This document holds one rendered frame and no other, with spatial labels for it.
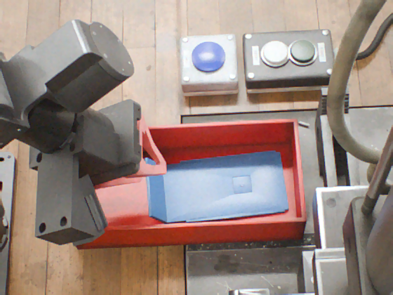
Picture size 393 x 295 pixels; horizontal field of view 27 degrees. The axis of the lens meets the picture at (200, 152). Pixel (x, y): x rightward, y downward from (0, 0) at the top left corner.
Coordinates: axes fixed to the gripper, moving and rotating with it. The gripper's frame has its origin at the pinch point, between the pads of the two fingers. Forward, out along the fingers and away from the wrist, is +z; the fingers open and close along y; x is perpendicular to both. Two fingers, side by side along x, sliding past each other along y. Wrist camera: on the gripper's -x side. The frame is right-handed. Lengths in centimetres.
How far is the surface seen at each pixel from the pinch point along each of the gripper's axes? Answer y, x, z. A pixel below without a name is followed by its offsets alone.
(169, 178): -1.5, 1.3, 6.1
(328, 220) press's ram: 22.8, -12.6, -6.7
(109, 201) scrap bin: -7.5, -0.9, 2.9
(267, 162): 8.1, 2.6, 11.8
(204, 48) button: 3.9, 16.6, 6.3
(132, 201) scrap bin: -5.3, -1.1, 4.2
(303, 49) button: 13.9, 15.6, 12.1
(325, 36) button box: 15.9, 17.7, 14.3
